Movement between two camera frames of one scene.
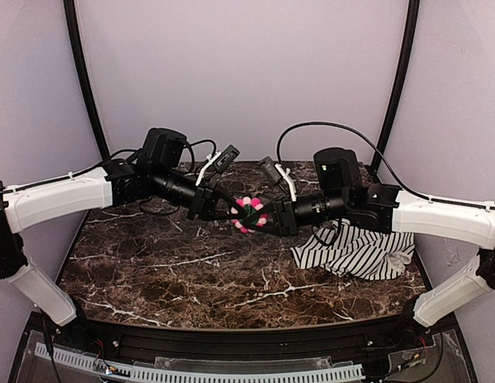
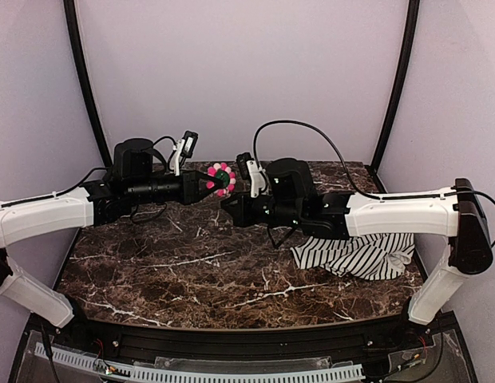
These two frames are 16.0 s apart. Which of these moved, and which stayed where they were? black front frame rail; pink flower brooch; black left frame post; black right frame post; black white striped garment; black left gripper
Moved: black left gripper; pink flower brooch
Stayed: black white striped garment; black front frame rail; black right frame post; black left frame post
